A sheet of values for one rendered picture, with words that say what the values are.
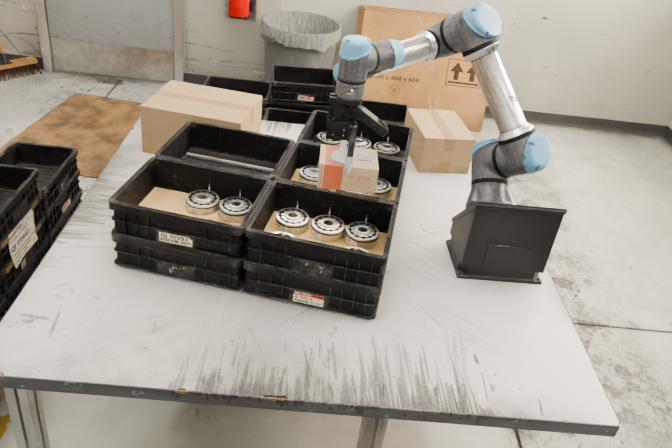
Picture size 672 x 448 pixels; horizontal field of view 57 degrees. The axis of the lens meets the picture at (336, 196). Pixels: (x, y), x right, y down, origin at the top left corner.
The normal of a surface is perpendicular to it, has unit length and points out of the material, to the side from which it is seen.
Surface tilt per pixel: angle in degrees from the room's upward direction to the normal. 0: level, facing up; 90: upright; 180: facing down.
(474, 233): 90
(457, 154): 90
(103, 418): 0
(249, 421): 0
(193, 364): 0
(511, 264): 90
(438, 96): 75
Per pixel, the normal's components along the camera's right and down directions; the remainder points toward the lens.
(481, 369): 0.11, -0.85
